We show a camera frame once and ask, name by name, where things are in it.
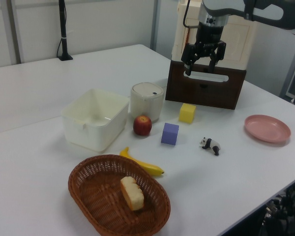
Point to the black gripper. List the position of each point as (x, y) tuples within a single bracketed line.
[(210, 34)]

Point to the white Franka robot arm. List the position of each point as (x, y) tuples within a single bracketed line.
[(265, 14)]

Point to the cream wooden cabinet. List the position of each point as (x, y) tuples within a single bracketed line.
[(238, 41)]

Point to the yellow foam cube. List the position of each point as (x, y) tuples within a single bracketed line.
[(186, 114)]

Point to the cream lidded trash can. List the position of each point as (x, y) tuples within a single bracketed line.
[(146, 103)]

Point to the purple foam cube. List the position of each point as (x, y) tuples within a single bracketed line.
[(169, 135)]

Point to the panda toy figure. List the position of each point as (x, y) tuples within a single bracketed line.
[(212, 145)]

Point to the red apple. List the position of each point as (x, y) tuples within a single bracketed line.
[(142, 126)]

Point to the pink plastic plate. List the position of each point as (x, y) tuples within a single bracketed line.
[(266, 127)]

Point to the yellow banana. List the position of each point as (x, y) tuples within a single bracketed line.
[(147, 167)]

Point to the white square plastic bin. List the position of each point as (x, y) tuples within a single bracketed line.
[(96, 127)]

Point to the black pole stand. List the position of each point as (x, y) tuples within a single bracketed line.
[(63, 29)]

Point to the bread slice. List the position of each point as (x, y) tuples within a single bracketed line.
[(134, 194)]

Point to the brown wicker basket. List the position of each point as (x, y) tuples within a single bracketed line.
[(100, 196)]

